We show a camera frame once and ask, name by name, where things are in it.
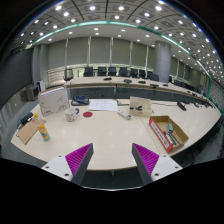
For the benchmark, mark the flat brown cardboard piece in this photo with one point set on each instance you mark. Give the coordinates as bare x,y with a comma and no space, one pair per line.
27,132

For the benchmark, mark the grey crt monitor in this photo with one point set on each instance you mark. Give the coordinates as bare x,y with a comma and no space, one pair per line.
30,93

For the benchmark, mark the open brown cardboard box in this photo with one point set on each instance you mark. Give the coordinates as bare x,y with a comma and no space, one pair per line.
170,135

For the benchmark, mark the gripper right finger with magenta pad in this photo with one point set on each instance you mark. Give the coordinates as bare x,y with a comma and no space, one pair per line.
152,166

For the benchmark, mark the white paper sheets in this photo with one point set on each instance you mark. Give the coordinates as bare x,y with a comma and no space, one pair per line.
103,105

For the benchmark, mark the white remote control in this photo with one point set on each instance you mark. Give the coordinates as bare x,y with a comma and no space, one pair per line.
124,115

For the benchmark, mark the large white cardboard box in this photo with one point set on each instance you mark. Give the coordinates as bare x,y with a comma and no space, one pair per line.
53,101

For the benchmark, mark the small beige cardboard box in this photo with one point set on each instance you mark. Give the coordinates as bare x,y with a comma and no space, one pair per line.
140,106

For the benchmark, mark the black office chair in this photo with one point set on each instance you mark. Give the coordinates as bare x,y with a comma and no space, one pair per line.
68,74

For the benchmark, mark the black device on table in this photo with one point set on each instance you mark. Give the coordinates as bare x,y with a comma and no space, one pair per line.
181,106

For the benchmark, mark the red round coaster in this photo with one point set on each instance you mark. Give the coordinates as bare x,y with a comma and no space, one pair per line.
87,114

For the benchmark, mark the yellow blue plastic bottle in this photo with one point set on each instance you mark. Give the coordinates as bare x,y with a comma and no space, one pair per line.
41,127

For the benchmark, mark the white patterned ceramic mug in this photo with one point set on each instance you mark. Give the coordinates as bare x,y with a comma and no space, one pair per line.
71,114

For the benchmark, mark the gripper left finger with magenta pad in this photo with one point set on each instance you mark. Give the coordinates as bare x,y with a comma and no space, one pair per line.
73,166

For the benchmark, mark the grey round pillar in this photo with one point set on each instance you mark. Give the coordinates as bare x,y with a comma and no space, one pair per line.
162,60

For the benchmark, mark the dark tablet device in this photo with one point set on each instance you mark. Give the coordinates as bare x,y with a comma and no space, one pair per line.
79,101

